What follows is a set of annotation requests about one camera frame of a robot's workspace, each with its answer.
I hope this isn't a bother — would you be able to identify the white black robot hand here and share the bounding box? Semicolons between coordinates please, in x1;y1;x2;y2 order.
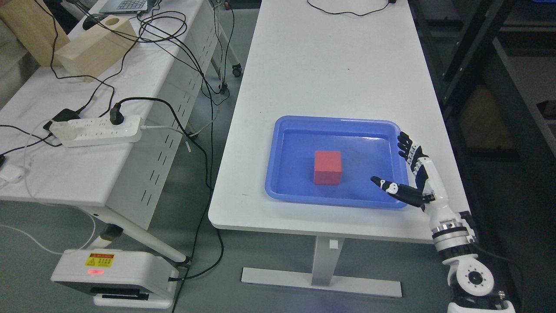
370;132;463;233

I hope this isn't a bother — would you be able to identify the pink foam block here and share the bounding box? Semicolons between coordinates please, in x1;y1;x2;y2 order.
313;150;342;186

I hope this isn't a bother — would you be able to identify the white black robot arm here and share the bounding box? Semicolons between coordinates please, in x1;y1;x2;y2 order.
430;209;516;313

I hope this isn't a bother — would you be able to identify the blue plastic tray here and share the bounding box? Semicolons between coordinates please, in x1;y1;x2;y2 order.
265;116;408;209

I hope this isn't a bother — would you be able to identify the black right metal shelf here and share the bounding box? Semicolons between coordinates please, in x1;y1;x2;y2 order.
409;0;555;313

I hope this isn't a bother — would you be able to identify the light wooden block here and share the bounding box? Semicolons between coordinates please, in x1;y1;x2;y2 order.
54;15;137;82

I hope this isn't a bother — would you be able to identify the white desk with T-leg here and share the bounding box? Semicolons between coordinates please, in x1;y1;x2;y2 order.
208;0;469;297

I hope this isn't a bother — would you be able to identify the white black floor device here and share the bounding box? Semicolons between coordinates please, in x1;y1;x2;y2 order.
50;249;179;309

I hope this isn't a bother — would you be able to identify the white folding side table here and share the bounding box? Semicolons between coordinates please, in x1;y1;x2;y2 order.
1;0;221;262

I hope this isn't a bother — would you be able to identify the white power strip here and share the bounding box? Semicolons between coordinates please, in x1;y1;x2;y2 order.
50;115;144;148

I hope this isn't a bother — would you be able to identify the laptop keyboard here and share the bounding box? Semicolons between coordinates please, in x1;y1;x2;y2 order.
99;0;156;15

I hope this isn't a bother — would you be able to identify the brown cardboard box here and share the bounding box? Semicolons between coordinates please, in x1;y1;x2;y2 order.
0;0;70;67

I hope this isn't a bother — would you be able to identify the black power cable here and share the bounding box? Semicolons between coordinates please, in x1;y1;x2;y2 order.
109;97;225;313

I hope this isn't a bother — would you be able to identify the white charging cable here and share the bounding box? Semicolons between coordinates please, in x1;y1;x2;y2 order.
0;124;97;256

